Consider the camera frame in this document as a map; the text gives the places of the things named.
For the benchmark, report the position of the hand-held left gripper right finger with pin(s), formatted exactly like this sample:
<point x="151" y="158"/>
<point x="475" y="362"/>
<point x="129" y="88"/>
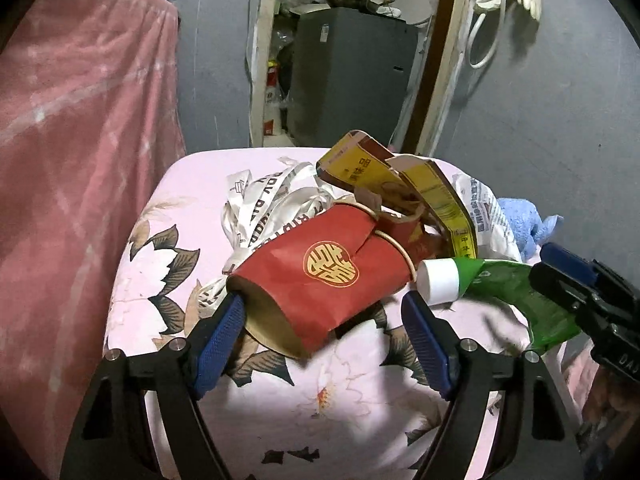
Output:
<point x="425" y="340"/>

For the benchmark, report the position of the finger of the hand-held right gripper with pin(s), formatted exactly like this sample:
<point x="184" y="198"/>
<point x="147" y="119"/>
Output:
<point x="565" y="260"/>
<point x="565" y="290"/>

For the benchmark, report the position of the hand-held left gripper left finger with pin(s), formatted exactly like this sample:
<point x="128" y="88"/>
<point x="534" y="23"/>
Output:
<point x="220" y="340"/>

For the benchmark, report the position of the green tube with white cap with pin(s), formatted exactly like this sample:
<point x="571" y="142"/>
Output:
<point x="515" y="290"/>

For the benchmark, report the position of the white printed paper wrapper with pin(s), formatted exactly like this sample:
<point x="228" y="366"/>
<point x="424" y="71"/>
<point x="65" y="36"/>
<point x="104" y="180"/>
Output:
<point x="485" y="205"/>

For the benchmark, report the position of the red paper bag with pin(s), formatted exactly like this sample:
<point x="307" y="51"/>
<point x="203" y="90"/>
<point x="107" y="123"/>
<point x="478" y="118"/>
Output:
<point x="320" y="270"/>

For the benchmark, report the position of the blue cloth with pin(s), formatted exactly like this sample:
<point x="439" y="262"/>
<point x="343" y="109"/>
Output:
<point x="520" y="225"/>

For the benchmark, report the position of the pink floral covered table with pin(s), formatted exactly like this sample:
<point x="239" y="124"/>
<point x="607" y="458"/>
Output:
<point x="300" y="400"/>

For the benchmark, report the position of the white printed ribbon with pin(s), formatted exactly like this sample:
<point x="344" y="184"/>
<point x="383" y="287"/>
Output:
<point x="260" y="200"/>

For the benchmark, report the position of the flattened yellow carton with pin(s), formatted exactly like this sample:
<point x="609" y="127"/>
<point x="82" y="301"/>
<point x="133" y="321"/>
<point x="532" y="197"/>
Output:
<point x="350" y="165"/>

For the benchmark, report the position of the small red box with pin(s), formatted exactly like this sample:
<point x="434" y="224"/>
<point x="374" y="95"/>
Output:
<point x="270" y="126"/>

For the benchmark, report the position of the pink blanket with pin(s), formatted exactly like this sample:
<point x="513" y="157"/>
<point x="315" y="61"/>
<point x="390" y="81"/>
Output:
<point x="75" y="160"/>

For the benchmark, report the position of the white jug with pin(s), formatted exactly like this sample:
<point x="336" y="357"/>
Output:
<point x="274" y="96"/>

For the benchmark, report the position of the red bottle with yellow cap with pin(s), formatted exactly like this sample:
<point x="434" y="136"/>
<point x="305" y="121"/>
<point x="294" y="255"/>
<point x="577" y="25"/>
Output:
<point x="272" y="71"/>

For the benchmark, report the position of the grey cabinet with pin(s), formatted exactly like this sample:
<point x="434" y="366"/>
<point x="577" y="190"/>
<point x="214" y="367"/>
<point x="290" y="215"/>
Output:
<point x="345" y="75"/>

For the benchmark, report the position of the wooden door frame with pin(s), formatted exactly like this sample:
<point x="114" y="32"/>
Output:
<point x="262" y="35"/>

